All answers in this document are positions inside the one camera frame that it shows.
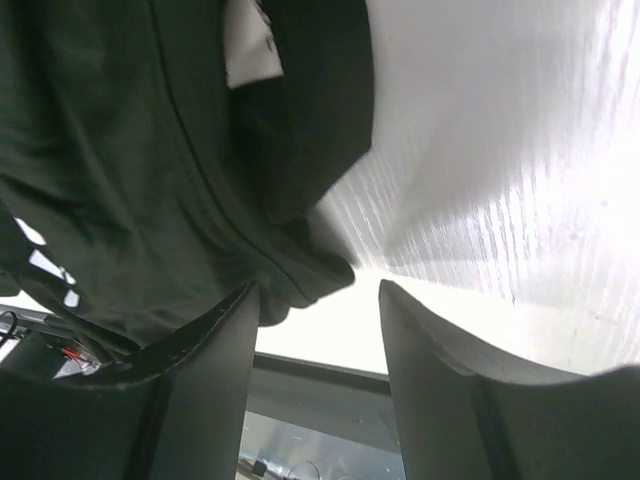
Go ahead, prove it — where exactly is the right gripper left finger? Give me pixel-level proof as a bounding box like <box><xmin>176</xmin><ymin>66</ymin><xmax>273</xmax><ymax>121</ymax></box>
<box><xmin>1</xmin><ymin>285</ymin><xmax>260</xmax><ymax>479</ymax></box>

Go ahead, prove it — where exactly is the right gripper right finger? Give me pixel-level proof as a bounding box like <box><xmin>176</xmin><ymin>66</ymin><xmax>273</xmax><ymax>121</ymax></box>
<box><xmin>379</xmin><ymin>280</ymin><xmax>639</xmax><ymax>479</ymax></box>

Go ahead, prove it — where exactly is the black t shirt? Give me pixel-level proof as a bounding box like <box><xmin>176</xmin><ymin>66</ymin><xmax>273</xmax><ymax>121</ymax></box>
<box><xmin>1</xmin><ymin>1</ymin><xmax>374</xmax><ymax>363</ymax></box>

